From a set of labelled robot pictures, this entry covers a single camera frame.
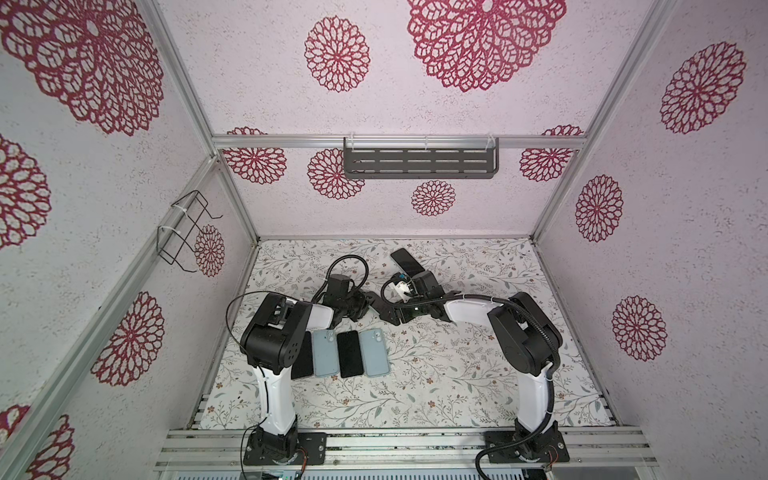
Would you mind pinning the black wire wall basket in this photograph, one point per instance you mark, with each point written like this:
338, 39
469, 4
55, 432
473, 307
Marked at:
194, 242

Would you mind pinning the grey slotted wall shelf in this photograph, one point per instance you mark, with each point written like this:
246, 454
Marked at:
425, 163

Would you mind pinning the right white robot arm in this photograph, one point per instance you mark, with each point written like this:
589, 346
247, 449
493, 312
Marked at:
528, 340

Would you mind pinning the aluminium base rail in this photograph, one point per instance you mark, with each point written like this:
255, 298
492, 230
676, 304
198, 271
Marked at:
409, 449

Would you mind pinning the grey phone case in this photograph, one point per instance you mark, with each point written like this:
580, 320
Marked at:
374, 353
325, 353

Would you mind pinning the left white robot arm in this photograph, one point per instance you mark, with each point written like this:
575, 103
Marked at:
288, 339

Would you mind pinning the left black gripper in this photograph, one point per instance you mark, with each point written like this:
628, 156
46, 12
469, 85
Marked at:
364, 306

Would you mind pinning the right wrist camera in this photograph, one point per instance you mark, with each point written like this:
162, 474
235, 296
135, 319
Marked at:
403, 287

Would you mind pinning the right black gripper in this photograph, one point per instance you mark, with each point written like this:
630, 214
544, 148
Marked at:
393, 312

